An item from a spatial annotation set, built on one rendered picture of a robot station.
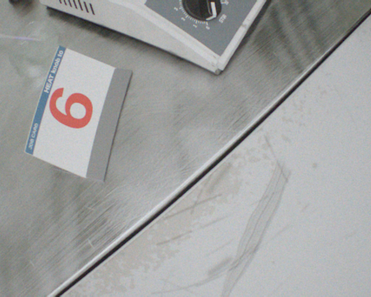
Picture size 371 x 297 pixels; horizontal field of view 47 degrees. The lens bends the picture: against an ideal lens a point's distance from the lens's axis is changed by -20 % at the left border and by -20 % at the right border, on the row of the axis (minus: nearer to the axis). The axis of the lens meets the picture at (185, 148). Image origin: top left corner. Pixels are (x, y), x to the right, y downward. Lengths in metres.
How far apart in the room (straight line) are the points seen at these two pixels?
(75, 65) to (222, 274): 0.19
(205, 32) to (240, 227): 0.14
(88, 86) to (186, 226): 0.13
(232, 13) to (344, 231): 0.19
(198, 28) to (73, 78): 0.10
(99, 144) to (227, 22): 0.13
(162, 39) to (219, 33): 0.04
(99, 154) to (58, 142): 0.04
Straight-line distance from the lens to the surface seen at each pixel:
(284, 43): 0.41
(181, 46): 0.37
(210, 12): 0.35
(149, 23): 0.36
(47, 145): 0.36
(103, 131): 0.38
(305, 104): 0.39
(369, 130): 0.40
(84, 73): 0.38
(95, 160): 0.37
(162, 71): 0.40
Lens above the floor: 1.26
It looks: 73 degrees down
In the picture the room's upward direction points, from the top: 8 degrees counter-clockwise
